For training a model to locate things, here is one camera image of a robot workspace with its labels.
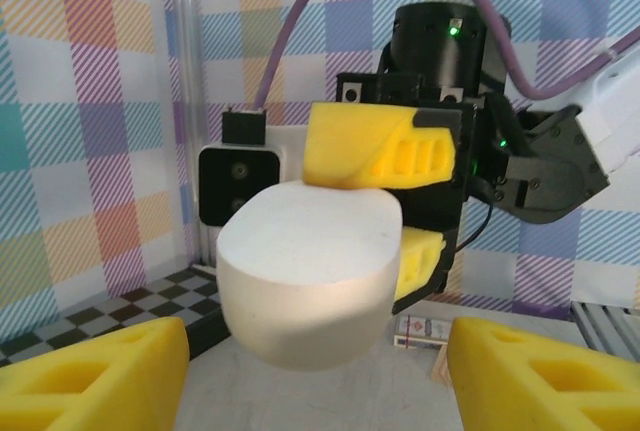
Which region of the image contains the oval white earbud charging case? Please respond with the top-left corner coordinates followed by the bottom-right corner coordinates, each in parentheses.
top-left (215, 181), bottom-right (405, 371)

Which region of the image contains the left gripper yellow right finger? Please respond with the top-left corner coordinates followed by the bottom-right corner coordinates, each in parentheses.
top-left (447, 315), bottom-right (640, 431)

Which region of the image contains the aluminium frame post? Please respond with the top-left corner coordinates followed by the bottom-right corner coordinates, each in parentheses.
top-left (162, 0), bottom-right (209, 275)

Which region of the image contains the aluminium side floor rail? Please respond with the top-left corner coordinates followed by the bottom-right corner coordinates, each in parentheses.
top-left (569, 299), bottom-right (640, 368)

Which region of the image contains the playing card box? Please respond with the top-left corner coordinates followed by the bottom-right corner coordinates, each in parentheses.
top-left (393, 314), bottom-right (450, 352)

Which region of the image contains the folded black white chessboard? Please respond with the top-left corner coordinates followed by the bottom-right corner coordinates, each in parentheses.
top-left (0, 265), bottom-right (231, 370)

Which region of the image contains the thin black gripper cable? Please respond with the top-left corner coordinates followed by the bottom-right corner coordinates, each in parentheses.
top-left (452, 195), bottom-right (496, 255)

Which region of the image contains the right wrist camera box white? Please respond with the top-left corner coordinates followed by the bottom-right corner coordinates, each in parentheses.
top-left (197, 109), bottom-right (314, 227)

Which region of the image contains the small tan wooden piece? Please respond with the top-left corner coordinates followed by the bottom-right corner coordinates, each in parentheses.
top-left (429, 343), bottom-right (454, 388)

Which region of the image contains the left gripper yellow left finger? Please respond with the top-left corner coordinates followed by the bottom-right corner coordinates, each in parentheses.
top-left (0, 315), bottom-right (190, 431)

